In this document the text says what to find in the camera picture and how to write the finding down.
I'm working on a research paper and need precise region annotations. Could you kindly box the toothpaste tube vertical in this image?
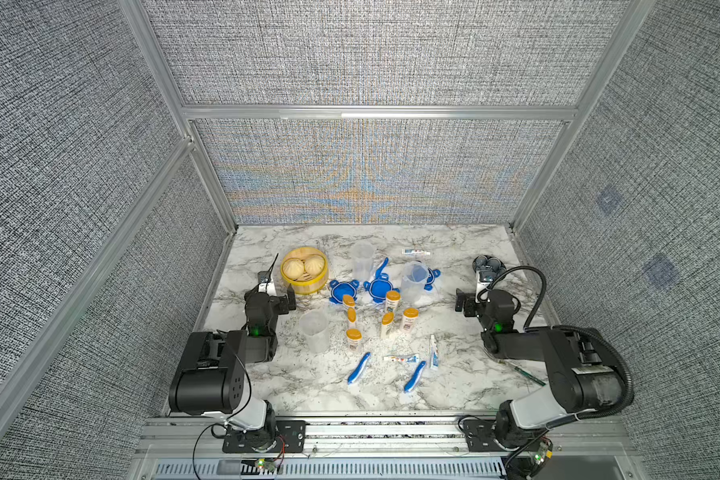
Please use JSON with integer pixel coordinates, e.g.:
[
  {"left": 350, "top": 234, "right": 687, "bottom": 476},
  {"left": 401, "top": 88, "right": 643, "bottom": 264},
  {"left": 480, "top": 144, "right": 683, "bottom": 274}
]
[{"left": 429, "top": 334, "right": 440, "bottom": 370}]

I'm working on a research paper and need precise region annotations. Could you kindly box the orange cap bottle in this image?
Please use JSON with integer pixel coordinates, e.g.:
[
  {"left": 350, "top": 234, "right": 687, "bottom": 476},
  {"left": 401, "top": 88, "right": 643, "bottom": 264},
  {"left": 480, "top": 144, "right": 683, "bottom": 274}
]
[
  {"left": 401, "top": 308, "right": 419, "bottom": 332},
  {"left": 380, "top": 312, "right": 395, "bottom": 339},
  {"left": 345, "top": 328, "right": 363, "bottom": 351},
  {"left": 342, "top": 295, "right": 357, "bottom": 329},
  {"left": 385, "top": 290, "right": 401, "bottom": 313}
]

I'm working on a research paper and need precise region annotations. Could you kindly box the clear cup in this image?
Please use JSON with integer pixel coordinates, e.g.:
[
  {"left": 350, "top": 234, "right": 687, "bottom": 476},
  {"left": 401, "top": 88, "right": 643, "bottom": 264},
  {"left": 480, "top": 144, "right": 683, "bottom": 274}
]
[
  {"left": 298, "top": 309, "right": 330, "bottom": 354},
  {"left": 350, "top": 240, "right": 376, "bottom": 282},
  {"left": 400, "top": 261, "right": 429, "bottom": 304}
]

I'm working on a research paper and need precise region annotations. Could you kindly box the toothpaste tube horizontal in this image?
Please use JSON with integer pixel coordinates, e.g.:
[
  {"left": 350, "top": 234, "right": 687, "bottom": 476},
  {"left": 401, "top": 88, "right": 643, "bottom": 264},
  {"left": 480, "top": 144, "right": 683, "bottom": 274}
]
[{"left": 383, "top": 354, "right": 420, "bottom": 364}]

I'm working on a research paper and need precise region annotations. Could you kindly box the small toothpaste tube back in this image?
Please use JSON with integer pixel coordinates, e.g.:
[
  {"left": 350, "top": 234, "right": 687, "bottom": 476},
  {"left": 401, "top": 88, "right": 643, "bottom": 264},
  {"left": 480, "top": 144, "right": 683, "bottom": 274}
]
[{"left": 402, "top": 248, "right": 431, "bottom": 257}]

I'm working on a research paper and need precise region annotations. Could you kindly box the blue toothbrush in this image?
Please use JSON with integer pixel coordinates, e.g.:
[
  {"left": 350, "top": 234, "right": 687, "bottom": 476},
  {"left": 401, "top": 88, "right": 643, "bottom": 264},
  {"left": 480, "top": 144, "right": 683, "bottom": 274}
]
[
  {"left": 374, "top": 258, "right": 389, "bottom": 280},
  {"left": 347, "top": 352, "right": 372, "bottom": 385},
  {"left": 403, "top": 361, "right": 427, "bottom": 394}
]

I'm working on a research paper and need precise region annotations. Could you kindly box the blue toothbrush back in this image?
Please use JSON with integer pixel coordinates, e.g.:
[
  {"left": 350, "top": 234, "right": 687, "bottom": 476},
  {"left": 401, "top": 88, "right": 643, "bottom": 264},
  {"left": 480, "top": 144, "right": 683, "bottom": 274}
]
[{"left": 374, "top": 258, "right": 389, "bottom": 280}]

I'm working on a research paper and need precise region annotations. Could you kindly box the blue lid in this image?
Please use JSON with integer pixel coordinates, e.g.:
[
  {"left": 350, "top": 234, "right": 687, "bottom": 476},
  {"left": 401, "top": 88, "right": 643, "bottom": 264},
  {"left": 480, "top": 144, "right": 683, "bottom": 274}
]
[
  {"left": 363, "top": 273, "right": 399, "bottom": 303},
  {"left": 424, "top": 268, "right": 441, "bottom": 291},
  {"left": 328, "top": 279, "right": 360, "bottom": 304}
]

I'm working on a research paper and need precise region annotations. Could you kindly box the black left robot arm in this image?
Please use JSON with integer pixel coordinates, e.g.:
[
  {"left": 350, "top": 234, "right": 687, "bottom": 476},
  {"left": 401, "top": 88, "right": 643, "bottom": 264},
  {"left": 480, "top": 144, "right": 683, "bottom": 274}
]
[{"left": 168, "top": 287, "right": 296, "bottom": 453}]

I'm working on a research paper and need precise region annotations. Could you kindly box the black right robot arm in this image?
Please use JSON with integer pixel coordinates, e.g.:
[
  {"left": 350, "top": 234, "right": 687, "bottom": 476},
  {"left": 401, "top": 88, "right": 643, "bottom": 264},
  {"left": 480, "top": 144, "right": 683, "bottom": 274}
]
[{"left": 455, "top": 265, "right": 635, "bottom": 454}]

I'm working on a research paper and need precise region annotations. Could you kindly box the left cream bun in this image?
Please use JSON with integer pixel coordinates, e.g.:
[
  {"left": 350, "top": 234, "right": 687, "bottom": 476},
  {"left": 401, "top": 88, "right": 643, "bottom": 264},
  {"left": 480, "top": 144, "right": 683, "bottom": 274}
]
[{"left": 282, "top": 258, "right": 305, "bottom": 280}]

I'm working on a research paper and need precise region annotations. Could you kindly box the cream bun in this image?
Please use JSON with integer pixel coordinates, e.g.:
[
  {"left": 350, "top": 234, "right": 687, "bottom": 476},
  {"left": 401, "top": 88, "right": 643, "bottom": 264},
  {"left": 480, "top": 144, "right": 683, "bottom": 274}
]
[
  {"left": 282, "top": 258, "right": 305, "bottom": 280},
  {"left": 303, "top": 254, "right": 325, "bottom": 277}
]

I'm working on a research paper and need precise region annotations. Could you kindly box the grey bowl with stones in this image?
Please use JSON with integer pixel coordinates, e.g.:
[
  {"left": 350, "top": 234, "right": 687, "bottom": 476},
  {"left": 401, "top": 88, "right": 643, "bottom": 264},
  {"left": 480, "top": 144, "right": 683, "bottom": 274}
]
[{"left": 472, "top": 255, "right": 506, "bottom": 279}]

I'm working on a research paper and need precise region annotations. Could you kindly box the yellow steamer basket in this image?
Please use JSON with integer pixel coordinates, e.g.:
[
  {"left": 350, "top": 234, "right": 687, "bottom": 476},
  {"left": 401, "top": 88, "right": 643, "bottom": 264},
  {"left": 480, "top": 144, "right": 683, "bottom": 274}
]
[{"left": 280, "top": 247, "right": 329, "bottom": 295}]

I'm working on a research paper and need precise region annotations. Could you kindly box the right cream bun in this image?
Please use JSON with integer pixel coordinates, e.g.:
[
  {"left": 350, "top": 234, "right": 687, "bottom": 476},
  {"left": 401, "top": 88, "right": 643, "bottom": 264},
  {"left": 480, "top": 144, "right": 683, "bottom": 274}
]
[{"left": 303, "top": 254, "right": 325, "bottom": 277}]

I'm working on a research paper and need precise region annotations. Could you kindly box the orange cap bottle lying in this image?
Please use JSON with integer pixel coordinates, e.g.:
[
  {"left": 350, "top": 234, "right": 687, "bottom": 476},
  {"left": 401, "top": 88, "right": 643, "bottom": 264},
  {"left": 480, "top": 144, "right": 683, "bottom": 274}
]
[{"left": 342, "top": 295, "right": 357, "bottom": 329}]

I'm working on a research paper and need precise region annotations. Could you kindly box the orange cap bottle front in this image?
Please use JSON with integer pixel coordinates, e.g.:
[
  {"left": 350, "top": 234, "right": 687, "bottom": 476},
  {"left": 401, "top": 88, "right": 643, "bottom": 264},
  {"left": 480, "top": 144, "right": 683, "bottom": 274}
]
[{"left": 345, "top": 328, "right": 363, "bottom": 351}]

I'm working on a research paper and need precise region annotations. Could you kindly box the orange cap bottle upright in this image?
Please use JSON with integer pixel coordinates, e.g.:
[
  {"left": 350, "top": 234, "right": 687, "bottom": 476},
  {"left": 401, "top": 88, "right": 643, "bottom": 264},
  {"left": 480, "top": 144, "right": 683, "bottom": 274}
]
[{"left": 385, "top": 290, "right": 401, "bottom": 313}]

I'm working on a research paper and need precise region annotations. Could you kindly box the clear cup back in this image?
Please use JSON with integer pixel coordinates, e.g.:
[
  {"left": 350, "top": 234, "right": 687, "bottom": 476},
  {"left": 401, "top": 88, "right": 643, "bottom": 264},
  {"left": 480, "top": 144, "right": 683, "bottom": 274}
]
[{"left": 350, "top": 240, "right": 376, "bottom": 282}]

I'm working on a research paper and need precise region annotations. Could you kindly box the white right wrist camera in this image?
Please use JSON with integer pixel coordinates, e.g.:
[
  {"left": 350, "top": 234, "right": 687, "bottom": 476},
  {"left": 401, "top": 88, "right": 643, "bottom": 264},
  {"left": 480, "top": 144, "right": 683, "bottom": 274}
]
[{"left": 475, "top": 266, "right": 496, "bottom": 302}]

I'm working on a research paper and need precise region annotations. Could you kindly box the green handled fork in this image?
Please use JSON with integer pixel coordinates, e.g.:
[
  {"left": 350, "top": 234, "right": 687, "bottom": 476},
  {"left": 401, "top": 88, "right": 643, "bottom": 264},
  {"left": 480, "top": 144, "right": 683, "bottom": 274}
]
[{"left": 499, "top": 360, "right": 546, "bottom": 386}]

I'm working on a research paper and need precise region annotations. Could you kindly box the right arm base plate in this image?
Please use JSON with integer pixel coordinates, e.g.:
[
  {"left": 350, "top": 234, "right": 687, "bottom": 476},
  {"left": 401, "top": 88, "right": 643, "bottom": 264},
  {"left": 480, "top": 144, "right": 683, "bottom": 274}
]
[{"left": 456, "top": 415, "right": 547, "bottom": 453}]

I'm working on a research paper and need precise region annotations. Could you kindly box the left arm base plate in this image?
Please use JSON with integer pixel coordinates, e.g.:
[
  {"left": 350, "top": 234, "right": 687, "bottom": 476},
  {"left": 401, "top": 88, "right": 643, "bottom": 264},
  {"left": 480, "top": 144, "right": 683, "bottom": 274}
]
[{"left": 222, "top": 420, "right": 307, "bottom": 455}]

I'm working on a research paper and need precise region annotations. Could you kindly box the aluminium front rail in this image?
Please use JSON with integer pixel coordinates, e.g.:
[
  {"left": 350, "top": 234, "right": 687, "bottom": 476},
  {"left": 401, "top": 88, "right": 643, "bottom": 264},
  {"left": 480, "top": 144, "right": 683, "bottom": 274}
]
[{"left": 134, "top": 411, "right": 637, "bottom": 459}]

